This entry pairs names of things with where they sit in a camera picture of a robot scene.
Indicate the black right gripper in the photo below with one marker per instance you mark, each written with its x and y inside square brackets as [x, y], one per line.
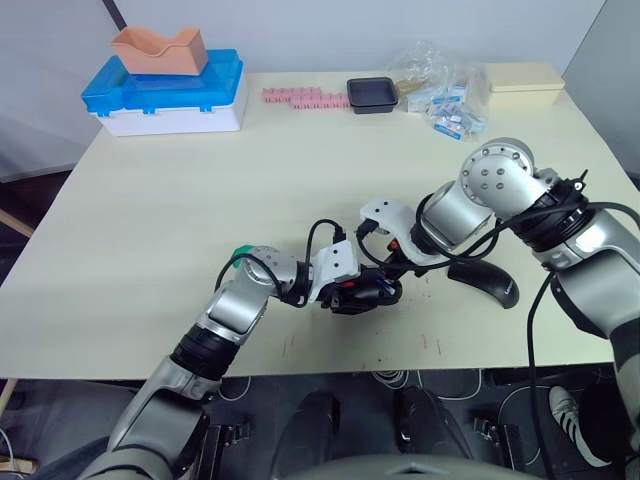
[398, 252]

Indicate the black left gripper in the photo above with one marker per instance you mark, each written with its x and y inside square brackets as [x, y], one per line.
[350, 296]

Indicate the black mouse base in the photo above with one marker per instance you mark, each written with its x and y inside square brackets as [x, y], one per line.
[385, 296]

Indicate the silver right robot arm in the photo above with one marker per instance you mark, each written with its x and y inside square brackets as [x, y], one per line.
[505, 200]

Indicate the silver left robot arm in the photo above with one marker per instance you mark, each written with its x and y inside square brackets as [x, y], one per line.
[235, 305]

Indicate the black mouse cover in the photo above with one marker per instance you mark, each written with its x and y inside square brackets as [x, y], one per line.
[487, 280]

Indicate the green tape patch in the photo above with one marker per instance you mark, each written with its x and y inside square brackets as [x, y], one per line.
[243, 251]

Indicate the clear bag of small boxes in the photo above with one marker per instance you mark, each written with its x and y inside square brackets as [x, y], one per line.
[445, 105]

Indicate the black square tray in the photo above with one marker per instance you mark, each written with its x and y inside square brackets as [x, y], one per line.
[372, 95]

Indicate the pink block strip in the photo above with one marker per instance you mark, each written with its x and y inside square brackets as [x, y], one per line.
[310, 97]

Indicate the cream lidded box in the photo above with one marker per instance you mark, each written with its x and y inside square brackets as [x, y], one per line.
[525, 85]

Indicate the white striped sneaker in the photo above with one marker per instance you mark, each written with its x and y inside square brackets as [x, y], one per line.
[575, 425]

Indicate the blue and white storage box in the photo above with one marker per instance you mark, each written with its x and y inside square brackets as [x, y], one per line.
[170, 107]

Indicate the orange plastic holder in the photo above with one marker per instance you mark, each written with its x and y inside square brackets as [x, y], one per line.
[165, 57]

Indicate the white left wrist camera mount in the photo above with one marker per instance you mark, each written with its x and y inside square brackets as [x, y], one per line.
[336, 262]

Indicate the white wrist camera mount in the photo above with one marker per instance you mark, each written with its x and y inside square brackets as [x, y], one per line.
[387, 212]
[336, 262]

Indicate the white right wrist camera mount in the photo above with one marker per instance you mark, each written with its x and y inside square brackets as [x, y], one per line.
[387, 212]

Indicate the wooden frame piece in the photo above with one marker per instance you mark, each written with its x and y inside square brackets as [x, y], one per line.
[15, 222]

